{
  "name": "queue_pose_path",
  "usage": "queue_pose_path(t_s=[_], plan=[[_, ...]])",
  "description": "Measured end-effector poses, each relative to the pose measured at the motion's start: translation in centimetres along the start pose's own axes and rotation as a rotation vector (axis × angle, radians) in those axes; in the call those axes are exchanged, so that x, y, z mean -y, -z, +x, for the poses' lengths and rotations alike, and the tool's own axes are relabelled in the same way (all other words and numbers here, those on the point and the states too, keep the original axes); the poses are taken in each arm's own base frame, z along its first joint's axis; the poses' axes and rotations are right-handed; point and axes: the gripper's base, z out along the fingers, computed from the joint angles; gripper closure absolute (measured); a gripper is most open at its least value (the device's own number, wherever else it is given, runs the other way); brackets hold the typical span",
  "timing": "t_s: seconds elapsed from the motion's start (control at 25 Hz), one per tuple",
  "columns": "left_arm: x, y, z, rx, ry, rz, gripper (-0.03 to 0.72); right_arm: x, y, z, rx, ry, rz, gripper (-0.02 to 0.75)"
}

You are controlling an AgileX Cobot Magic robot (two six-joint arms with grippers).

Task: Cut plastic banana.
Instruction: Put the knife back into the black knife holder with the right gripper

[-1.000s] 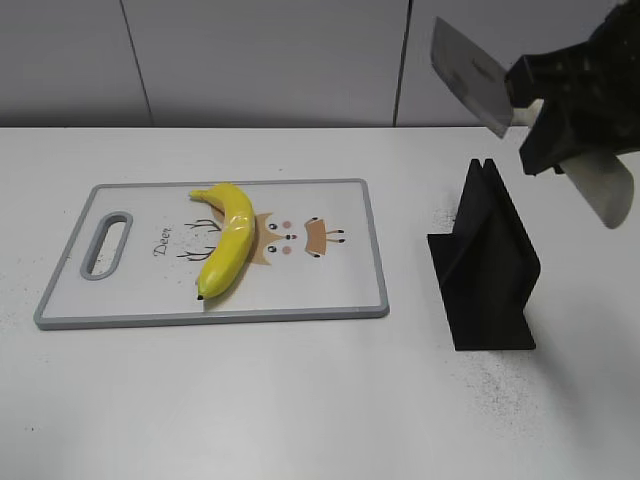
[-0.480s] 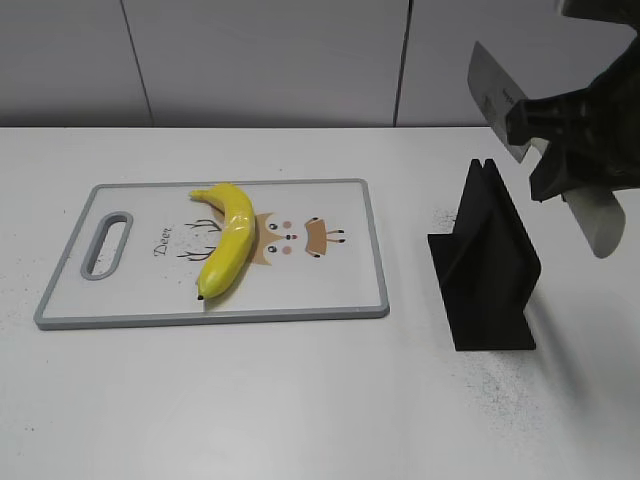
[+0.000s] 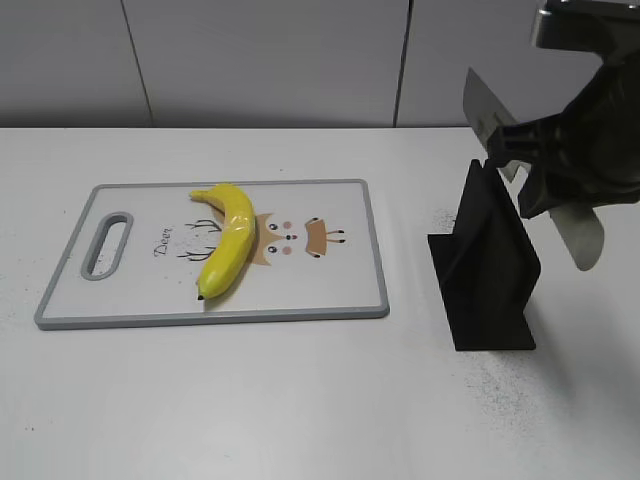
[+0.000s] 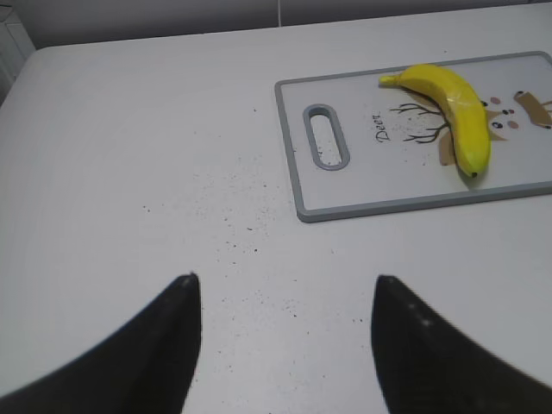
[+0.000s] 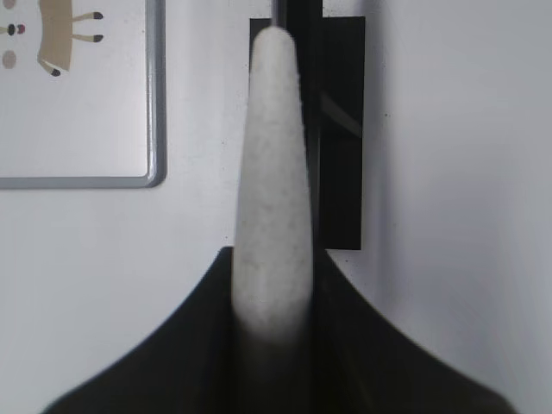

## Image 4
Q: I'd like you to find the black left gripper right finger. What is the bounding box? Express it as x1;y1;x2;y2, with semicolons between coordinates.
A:
371;275;551;413

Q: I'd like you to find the yellow plastic banana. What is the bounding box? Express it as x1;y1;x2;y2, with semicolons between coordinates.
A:
379;64;491;178

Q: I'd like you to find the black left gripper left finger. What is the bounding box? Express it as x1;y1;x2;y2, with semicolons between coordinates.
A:
1;273;202;413

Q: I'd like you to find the white grey-rimmed cutting board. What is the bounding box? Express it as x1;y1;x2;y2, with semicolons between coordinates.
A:
274;51;551;223

